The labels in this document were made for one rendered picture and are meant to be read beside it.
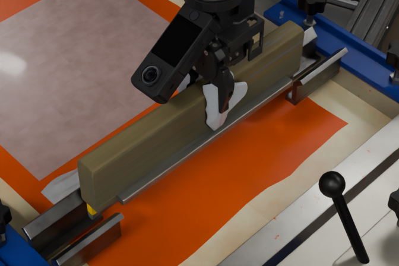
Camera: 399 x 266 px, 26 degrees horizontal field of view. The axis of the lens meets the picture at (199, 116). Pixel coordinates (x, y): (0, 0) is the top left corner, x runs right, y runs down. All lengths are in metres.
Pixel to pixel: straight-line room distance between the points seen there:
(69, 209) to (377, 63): 0.49
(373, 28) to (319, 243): 1.57
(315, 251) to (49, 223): 0.31
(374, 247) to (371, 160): 0.22
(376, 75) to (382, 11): 1.34
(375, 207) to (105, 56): 0.50
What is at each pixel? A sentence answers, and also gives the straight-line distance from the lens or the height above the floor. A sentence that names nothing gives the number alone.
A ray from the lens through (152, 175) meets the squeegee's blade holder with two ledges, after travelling 1.05.
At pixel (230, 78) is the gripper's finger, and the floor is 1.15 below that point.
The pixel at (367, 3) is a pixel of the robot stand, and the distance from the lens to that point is 2.62.
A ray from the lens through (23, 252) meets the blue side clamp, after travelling 1.04.
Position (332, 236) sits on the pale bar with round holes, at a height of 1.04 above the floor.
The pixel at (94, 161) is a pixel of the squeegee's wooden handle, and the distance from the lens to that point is 0.98.
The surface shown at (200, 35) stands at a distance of 0.95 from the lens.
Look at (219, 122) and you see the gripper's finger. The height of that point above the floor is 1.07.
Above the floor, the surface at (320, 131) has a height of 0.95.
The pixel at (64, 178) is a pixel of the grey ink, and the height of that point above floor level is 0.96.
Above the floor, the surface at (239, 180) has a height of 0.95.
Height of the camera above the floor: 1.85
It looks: 47 degrees down
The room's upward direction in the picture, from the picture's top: straight up
